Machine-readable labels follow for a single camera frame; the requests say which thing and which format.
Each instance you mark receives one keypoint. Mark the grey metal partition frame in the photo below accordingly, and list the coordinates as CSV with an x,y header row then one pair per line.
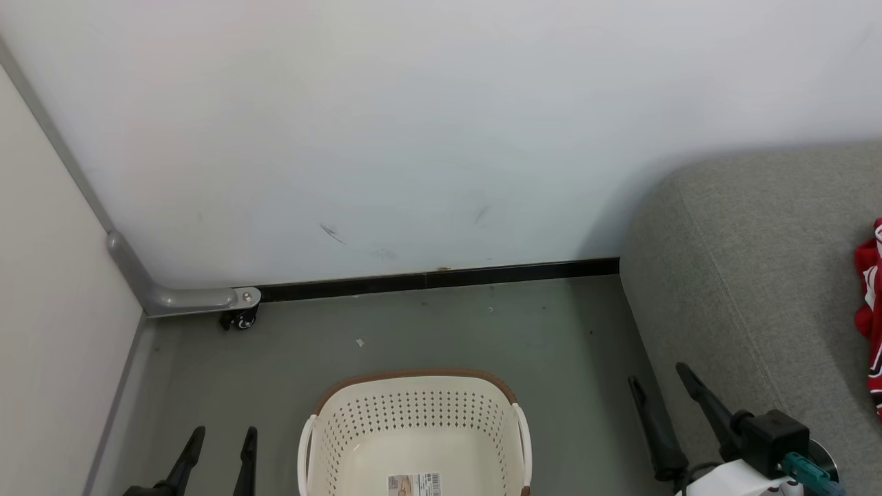
x,y
186,298

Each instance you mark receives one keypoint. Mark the red jersey with black numbers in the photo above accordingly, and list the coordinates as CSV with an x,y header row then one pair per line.
x,y
872,310

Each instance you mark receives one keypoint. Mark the small black caster wheel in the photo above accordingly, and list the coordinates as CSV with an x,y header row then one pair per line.
x,y
240,319

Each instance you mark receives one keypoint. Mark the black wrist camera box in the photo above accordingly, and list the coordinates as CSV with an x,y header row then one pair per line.
x,y
772,437

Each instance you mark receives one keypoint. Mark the printed barcode label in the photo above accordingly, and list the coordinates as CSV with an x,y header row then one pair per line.
x,y
413,485

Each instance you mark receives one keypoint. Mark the grey fabric sofa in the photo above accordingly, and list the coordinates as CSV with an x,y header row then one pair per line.
x,y
758,289

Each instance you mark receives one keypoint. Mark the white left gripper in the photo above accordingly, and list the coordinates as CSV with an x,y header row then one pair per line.
x,y
151,492

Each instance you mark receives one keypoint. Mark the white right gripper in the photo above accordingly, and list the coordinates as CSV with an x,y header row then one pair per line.
x,y
737,482

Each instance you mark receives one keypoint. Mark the cream perforated laundry basket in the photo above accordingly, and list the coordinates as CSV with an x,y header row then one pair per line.
x,y
413,420

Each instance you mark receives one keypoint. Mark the black baseboard strip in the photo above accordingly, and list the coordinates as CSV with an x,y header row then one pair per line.
x,y
441,279

